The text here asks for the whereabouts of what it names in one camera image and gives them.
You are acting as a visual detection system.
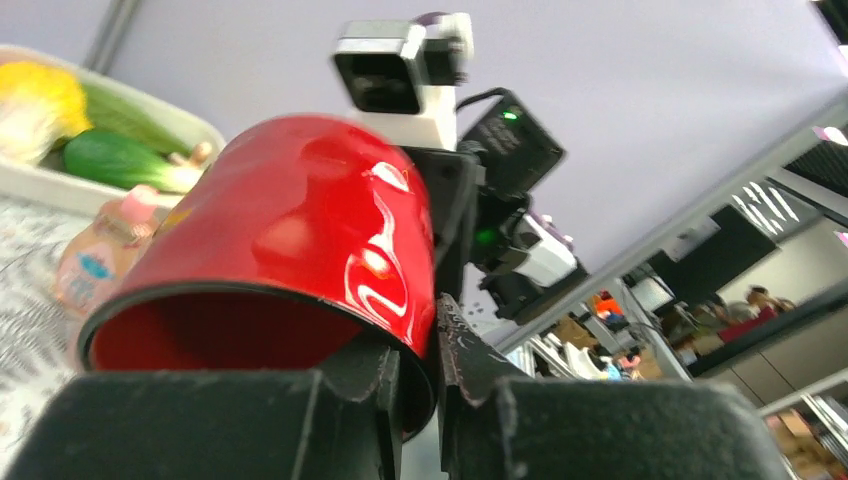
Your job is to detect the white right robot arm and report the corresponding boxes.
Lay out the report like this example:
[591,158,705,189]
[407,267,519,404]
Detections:
[404,88,587,325]

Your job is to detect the beige mushroom toy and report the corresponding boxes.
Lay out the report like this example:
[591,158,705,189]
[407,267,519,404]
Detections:
[167,142,213,169]

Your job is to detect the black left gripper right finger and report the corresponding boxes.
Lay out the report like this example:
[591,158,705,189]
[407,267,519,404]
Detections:
[435,295,788,479]

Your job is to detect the white vegetable bin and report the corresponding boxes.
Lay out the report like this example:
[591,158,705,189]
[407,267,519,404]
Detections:
[1,45,226,215]

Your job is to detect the red mug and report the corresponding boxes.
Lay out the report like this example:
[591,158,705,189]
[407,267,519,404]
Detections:
[77,114,436,436]

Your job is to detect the green bok choy toy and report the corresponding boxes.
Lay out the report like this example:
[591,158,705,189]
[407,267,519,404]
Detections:
[62,130,202,195]

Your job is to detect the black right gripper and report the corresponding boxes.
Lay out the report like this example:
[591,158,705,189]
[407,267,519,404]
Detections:
[404,87,566,298]

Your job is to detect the yellow napa cabbage toy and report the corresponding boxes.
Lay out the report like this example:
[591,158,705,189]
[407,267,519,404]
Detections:
[1,61,93,166]

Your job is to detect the pink-capped bottle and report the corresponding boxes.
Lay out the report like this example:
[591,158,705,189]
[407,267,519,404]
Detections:
[54,185,159,318]

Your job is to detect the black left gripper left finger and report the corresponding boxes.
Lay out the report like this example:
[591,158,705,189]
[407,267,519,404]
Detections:
[7,344,403,479]

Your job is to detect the floral tablecloth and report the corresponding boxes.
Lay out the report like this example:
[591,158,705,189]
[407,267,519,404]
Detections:
[1,195,88,478]

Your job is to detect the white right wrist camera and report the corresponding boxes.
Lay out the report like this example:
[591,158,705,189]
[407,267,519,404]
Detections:
[333,12,474,151]

